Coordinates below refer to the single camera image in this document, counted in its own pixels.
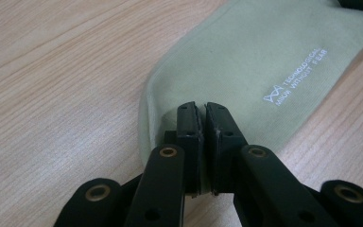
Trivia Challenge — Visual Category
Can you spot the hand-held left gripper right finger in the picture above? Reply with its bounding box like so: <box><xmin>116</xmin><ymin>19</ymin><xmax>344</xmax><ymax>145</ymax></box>
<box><xmin>203</xmin><ymin>101</ymin><xmax>251</xmax><ymax>197</ymax></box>

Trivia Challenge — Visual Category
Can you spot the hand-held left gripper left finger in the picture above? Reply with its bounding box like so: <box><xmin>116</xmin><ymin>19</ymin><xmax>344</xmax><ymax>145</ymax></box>
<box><xmin>163</xmin><ymin>100</ymin><xmax>203</xmax><ymax>199</ymax></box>

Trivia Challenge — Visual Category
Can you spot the pale green sock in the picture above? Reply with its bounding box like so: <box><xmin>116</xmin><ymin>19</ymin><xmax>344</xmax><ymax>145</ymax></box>
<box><xmin>137</xmin><ymin>0</ymin><xmax>363</xmax><ymax>194</ymax></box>

